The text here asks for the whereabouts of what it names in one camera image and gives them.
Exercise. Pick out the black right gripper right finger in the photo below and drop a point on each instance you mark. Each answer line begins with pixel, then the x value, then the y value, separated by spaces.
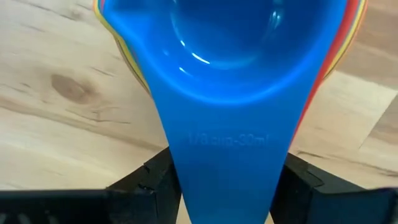
pixel 295 193

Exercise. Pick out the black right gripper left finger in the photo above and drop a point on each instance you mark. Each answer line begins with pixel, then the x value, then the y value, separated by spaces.
pixel 161 174

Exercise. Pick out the blue measuring cup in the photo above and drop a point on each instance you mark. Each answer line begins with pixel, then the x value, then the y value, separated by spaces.
pixel 230 124

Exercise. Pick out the red measuring cup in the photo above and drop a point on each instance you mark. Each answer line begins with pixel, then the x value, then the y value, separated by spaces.
pixel 350 28

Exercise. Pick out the yellow measuring cup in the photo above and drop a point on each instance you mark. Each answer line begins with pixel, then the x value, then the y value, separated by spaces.
pixel 363 12

